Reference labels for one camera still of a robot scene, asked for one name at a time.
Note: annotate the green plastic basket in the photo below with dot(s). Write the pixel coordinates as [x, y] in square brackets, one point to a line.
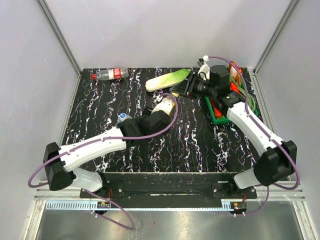
[216, 116]

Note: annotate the toy napa cabbage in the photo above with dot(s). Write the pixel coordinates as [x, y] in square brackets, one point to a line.
[167, 80]

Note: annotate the red snack packet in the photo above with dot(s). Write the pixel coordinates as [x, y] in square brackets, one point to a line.
[235, 71]

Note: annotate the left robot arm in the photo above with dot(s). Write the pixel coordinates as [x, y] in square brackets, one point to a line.
[65, 171]

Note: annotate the yellow juice bottle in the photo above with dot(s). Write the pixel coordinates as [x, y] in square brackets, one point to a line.
[171, 103]

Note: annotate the clear blue-cap water bottle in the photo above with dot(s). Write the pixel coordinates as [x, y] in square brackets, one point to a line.
[122, 117]

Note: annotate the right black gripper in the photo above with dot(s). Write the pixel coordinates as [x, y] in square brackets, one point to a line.
[181, 88]

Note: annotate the red-label soda bottle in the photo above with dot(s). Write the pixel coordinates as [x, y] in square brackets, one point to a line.
[110, 74]

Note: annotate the toy orange carrot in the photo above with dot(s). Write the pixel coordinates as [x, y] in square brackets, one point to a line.
[236, 88]

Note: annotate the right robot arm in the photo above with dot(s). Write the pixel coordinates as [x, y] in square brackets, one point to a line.
[277, 158]

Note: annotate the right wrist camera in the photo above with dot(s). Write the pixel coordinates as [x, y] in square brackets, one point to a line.
[204, 69]

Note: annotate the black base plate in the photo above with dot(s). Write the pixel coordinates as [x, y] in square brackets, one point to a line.
[171, 190]

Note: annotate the toy green beans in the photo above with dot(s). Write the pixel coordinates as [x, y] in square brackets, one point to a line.
[251, 100]

